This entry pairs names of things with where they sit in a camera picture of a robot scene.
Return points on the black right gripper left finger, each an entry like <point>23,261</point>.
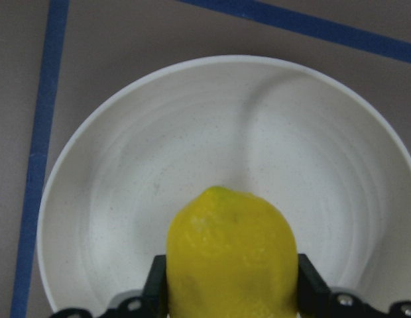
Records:
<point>155,294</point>

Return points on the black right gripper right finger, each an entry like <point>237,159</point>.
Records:
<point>313,293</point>

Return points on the yellow lemon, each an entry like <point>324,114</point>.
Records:
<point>231,254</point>

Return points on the white round plate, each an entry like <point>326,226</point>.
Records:
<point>316,150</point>

